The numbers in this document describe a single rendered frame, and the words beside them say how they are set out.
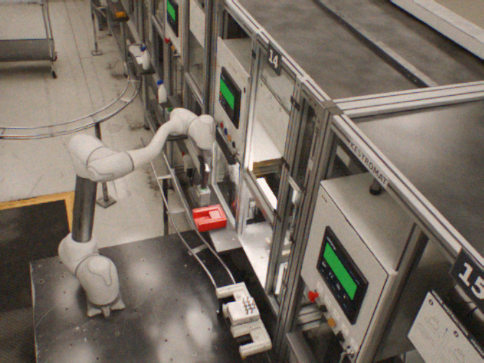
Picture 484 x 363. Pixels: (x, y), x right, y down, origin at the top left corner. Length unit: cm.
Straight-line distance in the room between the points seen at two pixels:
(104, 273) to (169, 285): 41
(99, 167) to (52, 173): 250
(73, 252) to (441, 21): 198
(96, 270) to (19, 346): 112
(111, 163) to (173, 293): 84
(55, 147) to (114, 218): 116
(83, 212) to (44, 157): 243
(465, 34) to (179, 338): 184
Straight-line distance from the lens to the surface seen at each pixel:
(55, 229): 415
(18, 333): 358
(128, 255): 294
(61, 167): 477
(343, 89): 180
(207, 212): 279
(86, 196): 248
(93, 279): 254
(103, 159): 226
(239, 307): 239
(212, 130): 255
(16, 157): 499
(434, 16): 242
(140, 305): 271
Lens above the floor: 282
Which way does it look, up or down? 39 degrees down
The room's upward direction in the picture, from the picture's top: 5 degrees clockwise
